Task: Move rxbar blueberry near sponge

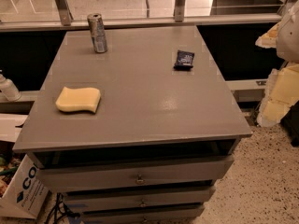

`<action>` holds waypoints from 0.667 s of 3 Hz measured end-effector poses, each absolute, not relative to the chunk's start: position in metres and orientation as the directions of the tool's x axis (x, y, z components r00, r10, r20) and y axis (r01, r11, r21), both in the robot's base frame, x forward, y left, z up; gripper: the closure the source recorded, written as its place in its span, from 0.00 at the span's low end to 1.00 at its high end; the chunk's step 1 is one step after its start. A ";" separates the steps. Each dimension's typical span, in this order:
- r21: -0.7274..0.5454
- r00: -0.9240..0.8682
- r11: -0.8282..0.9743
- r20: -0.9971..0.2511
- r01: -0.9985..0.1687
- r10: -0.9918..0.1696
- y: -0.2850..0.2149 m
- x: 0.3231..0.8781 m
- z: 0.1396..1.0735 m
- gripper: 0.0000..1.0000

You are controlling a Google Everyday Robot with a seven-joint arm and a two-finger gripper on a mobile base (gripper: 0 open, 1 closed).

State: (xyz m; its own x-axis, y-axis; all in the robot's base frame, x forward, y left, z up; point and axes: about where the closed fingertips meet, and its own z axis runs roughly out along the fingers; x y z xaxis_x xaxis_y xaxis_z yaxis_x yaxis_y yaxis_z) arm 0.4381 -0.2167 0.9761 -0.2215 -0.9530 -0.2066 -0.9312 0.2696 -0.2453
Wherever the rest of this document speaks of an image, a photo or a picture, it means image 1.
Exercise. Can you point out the white plastic bottle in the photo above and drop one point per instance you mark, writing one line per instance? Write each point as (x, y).
(9, 89)

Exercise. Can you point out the metal railing frame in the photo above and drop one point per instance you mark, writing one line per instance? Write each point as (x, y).
(32, 15)

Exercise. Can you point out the silver drink can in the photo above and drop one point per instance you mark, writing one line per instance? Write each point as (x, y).
(97, 32)

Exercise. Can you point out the grey drawer cabinet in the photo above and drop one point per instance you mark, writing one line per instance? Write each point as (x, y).
(148, 110)

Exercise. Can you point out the yellow sponge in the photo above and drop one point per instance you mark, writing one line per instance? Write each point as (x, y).
(82, 99)

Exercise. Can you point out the dark blue rxbar packet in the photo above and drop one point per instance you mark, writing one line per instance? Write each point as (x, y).
(184, 60)

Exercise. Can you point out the bottom grey drawer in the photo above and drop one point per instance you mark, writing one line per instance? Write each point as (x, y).
(143, 215)

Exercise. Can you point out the white cardboard box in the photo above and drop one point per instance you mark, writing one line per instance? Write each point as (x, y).
(25, 194)

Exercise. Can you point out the grey drawer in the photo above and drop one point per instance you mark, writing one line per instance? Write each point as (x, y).
(135, 174)
(143, 215)
(139, 198)

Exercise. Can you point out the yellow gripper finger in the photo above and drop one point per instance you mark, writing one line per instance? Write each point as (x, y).
(268, 39)
(280, 94)

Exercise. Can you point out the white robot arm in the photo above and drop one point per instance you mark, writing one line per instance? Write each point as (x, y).
(288, 36)

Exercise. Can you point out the middle grey drawer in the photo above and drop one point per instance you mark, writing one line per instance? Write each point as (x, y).
(139, 198)

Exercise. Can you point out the top grey drawer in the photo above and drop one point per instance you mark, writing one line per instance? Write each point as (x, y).
(135, 174)

